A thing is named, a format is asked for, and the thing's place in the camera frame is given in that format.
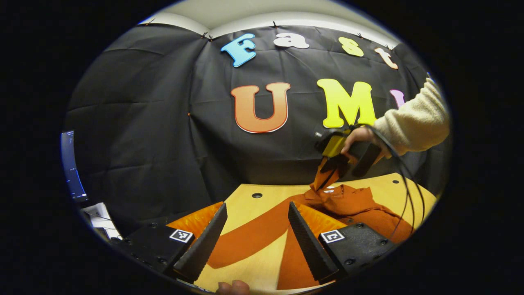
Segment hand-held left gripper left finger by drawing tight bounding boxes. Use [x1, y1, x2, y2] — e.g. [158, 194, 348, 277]
[111, 202, 228, 284]

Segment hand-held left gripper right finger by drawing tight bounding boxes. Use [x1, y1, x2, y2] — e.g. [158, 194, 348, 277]
[288, 201, 397, 283]

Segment orange button shirt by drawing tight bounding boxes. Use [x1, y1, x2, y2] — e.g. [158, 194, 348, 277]
[207, 158, 414, 290]

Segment white side table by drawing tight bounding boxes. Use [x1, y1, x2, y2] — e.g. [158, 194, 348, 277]
[80, 202, 122, 241]

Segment black backdrop cloth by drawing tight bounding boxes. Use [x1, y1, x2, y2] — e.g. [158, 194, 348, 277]
[63, 23, 451, 238]

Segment computer monitor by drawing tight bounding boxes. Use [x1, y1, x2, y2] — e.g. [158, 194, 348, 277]
[61, 130, 88, 202]

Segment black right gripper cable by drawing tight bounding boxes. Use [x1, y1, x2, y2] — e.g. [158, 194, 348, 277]
[356, 124, 426, 240]

